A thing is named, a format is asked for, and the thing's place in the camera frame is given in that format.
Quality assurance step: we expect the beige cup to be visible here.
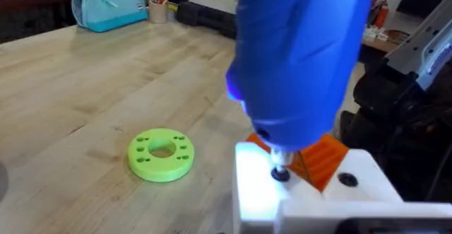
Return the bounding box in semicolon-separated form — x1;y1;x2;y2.
148;0;169;25

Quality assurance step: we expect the green disc with holes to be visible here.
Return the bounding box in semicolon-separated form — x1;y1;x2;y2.
126;127;196;183

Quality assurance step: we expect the blue electric screwdriver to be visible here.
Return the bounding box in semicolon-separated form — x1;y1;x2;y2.
225;0;377;183

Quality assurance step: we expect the white orange left gripper left finger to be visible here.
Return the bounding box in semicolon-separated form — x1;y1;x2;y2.
232;132;312;234

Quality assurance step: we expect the white orange left gripper right finger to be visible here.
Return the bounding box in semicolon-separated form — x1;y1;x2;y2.
299;134;404;203

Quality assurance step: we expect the teal zip bag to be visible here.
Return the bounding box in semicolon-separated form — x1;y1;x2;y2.
71;0;149;33

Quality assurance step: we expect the black case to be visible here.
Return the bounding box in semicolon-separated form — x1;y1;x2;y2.
176;1;238;40

